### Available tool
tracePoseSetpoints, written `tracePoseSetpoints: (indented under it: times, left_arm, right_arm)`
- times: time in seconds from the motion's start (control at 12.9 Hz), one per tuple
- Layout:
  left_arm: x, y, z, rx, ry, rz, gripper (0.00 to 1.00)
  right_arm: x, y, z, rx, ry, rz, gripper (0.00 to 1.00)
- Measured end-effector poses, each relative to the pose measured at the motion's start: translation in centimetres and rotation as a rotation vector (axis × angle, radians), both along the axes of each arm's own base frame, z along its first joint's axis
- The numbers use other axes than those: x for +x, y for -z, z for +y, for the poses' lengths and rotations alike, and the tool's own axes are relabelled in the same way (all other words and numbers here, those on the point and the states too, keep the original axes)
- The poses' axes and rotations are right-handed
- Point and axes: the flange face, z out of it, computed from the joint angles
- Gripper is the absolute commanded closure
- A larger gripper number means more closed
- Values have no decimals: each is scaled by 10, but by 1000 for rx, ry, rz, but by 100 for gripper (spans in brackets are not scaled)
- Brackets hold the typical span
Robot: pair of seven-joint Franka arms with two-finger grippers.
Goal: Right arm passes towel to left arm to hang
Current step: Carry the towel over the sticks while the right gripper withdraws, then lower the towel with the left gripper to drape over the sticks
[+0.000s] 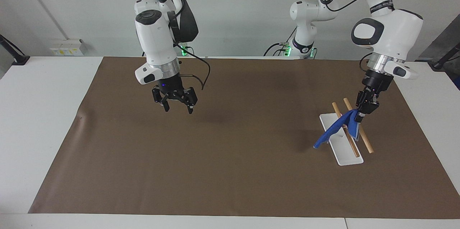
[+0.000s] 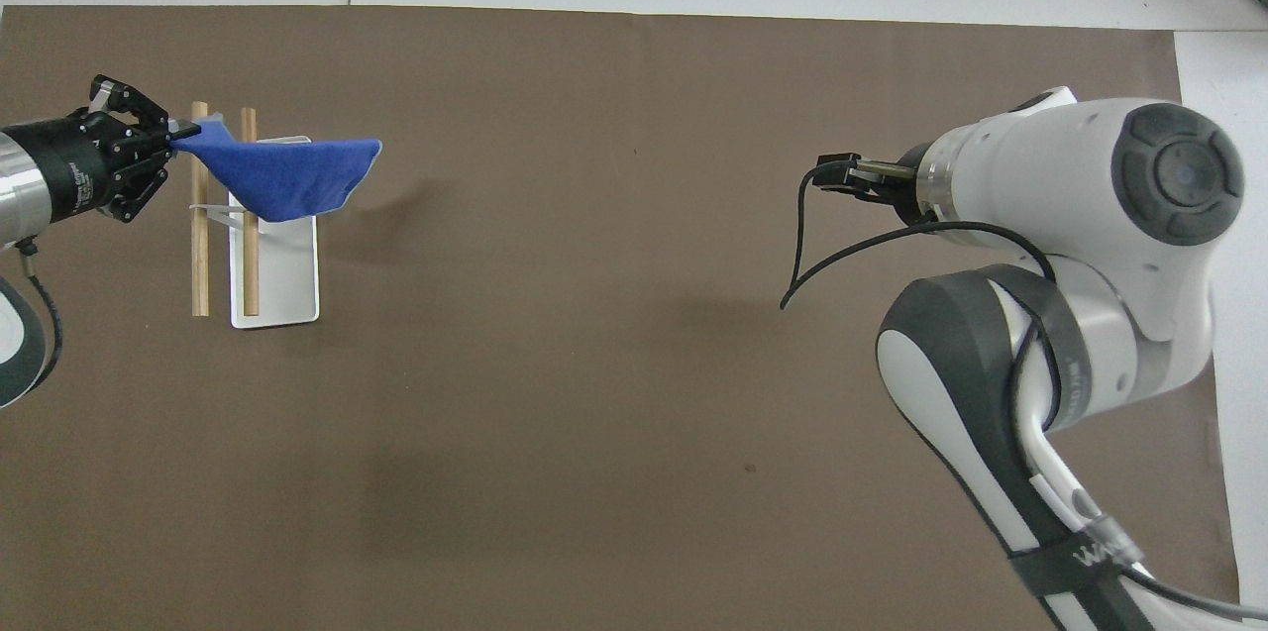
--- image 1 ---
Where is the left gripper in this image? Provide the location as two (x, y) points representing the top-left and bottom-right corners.
(355, 69), (395, 123)

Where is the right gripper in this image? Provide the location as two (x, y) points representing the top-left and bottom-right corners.
(151, 73), (198, 115)

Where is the blue towel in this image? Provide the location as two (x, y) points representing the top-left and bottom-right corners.
(313, 109), (360, 150)

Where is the wooden rod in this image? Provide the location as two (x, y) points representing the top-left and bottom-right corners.
(331, 102), (360, 158)
(343, 97), (374, 154)

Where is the white rack base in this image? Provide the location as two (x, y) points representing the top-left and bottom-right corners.
(319, 113), (364, 166)

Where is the black stand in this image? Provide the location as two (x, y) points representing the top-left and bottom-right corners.
(0, 34), (31, 66)
(429, 41), (460, 70)

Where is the white wall socket box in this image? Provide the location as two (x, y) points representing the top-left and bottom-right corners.
(49, 39), (89, 56)

